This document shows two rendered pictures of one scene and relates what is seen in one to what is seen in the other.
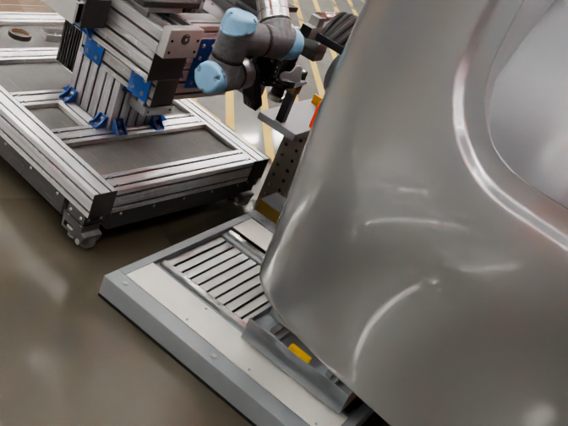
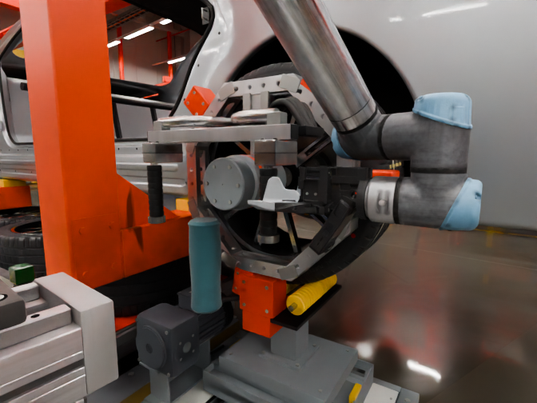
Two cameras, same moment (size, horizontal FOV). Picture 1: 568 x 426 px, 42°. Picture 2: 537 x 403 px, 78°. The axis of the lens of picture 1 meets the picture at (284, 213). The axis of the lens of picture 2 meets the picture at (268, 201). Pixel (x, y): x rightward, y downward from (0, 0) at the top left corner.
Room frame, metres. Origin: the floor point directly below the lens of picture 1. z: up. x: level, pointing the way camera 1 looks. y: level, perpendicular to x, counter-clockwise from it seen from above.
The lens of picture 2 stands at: (1.77, 0.79, 0.92)
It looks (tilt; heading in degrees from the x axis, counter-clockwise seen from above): 8 degrees down; 280
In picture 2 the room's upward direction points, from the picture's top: straight up
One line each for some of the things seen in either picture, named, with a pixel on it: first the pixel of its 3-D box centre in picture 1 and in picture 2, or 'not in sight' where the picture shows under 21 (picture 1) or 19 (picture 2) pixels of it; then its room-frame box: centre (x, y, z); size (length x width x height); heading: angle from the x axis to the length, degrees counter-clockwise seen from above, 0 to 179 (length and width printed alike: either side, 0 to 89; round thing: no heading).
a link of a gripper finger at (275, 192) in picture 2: not in sight; (273, 193); (1.87, 0.22, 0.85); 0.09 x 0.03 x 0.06; 10
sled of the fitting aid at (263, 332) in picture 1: (335, 331); (289, 376); (1.89, -0.29, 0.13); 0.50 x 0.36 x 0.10; 157
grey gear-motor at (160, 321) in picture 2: not in sight; (197, 336); (2.23, -0.28, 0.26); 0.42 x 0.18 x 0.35; 67
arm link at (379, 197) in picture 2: (238, 72); (382, 199); (1.68, 0.23, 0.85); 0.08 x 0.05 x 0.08; 67
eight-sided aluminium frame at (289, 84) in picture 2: not in sight; (262, 179); (1.95, -0.14, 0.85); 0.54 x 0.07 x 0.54; 157
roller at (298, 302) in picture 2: not in sight; (313, 289); (1.80, -0.18, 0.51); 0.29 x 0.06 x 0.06; 67
